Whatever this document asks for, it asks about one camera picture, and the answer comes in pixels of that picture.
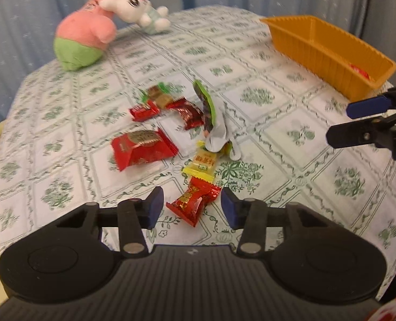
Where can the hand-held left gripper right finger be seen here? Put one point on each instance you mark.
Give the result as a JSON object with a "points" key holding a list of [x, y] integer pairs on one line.
{"points": [[228, 207]]}

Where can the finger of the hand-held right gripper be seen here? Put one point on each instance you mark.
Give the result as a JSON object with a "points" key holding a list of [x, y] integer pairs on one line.
{"points": [[368, 107], [351, 135]]}

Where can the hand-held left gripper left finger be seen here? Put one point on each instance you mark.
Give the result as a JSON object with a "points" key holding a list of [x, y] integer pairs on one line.
{"points": [[154, 207]]}

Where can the shiny red candy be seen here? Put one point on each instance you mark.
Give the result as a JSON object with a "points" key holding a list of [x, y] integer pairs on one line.
{"points": [[191, 200]]}

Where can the yellow candy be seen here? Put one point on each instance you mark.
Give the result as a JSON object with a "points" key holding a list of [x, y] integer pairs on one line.
{"points": [[203, 164]]}

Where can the large red snack packet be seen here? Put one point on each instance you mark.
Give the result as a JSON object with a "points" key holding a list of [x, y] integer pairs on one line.
{"points": [[141, 147]]}

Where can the orange plastic tray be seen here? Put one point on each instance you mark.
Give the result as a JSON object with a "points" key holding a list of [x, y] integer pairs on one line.
{"points": [[318, 57]]}

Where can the green white snack packet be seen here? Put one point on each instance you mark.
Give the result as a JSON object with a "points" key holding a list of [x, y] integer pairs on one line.
{"points": [[218, 130]]}

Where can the dark red candy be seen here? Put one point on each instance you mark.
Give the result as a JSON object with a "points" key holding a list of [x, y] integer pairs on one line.
{"points": [[189, 113]]}

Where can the red white wrapped candy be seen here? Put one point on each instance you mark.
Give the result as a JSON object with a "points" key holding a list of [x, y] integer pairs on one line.
{"points": [[360, 71]]}

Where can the green floral tablecloth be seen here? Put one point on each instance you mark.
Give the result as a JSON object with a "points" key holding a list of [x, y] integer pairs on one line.
{"points": [[284, 133]]}

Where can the small red snack packet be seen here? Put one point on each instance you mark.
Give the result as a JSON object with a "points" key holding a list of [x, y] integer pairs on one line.
{"points": [[143, 112]]}

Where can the green brown wrapped candy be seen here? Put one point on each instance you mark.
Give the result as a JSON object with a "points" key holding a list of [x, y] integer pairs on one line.
{"points": [[159, 97]]}

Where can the red white cloth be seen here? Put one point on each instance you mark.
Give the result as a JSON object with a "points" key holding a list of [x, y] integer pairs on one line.
{"points": [[395, 311]]}

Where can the pink starfish plush toy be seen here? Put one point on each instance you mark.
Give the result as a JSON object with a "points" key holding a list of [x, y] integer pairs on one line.
{"points": [[84, 23]]}

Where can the white bunny plush toy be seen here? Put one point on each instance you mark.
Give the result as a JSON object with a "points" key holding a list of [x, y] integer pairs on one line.
{"points": [[134, 1]]}

